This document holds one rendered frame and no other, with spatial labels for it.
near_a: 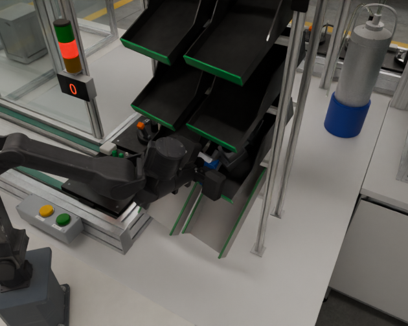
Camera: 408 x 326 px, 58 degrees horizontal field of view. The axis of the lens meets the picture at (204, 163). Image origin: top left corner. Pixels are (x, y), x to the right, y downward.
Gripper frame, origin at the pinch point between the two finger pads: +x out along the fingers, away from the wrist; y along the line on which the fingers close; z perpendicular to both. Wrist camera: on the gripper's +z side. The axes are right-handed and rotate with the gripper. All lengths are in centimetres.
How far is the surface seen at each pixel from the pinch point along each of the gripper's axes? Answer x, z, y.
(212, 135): 0.1, 7.3, -1.2
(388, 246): 81, -46, -44
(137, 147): 25, -27, 44
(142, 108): -2.3, 6.0, 17.6
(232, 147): -2.1, 8.4, -7.6
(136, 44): -6.6, 21.5, 17.6
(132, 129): 31, -26, 53
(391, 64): 142, 8, -6
